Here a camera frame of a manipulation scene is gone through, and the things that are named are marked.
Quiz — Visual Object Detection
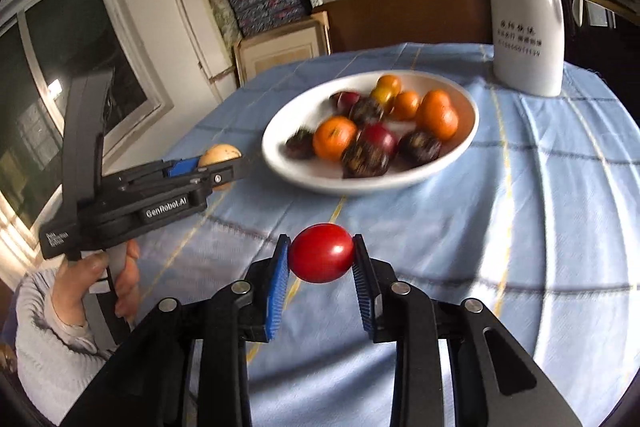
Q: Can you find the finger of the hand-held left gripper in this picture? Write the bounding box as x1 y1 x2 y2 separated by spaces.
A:
120 158 201 182
192 155 263 192

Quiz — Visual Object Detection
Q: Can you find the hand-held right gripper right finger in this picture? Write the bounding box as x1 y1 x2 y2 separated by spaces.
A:
352 235 583 427

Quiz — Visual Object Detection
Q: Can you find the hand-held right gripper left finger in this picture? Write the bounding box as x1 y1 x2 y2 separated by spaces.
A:
60 234 292 427

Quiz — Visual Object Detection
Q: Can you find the yellow round fruit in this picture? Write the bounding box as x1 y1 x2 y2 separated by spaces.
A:
198 144 242 168

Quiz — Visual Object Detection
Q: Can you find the small red tomato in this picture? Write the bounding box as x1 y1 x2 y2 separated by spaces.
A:
288 223 355 284

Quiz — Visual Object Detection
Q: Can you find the large orange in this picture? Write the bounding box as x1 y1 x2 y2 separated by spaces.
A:
313 117 359 160

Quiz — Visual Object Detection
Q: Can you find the large water chestnut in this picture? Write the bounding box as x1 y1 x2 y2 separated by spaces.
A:
341 141 392 179

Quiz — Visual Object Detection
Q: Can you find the dark red plum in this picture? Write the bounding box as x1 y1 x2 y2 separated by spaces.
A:
330 91 361 112

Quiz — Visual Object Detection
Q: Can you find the white oval plate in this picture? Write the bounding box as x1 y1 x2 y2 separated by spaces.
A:
262 71 480 198

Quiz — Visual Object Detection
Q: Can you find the person's left forearm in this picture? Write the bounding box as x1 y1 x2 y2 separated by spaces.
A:
15 269 123 425

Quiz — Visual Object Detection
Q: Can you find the person's left hand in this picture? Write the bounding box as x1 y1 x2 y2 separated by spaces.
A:
54 241 142 323

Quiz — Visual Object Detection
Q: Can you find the white door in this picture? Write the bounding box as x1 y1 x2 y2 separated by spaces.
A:
166 0 237 104

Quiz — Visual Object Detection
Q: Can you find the blue checked tablecloth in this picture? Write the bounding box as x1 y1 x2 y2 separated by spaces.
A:
132 41 640 427

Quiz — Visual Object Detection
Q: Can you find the green patterned board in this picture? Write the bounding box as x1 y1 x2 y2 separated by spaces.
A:
195 0 242 58

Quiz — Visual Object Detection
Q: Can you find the stack of blue patterned boxes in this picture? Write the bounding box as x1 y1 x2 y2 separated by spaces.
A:
222 0 313 38

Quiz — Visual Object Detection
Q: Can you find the brown wooden chair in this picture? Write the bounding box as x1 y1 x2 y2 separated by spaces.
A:
311 0 497 56

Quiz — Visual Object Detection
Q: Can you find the white thermos jug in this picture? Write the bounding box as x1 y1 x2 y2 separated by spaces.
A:
487 0 586 98

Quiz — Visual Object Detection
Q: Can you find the white window frame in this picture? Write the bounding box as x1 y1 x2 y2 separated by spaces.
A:
0 0 175 270

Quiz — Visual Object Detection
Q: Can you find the light wooden picture frame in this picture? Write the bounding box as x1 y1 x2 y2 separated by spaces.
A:
233 18 332 86

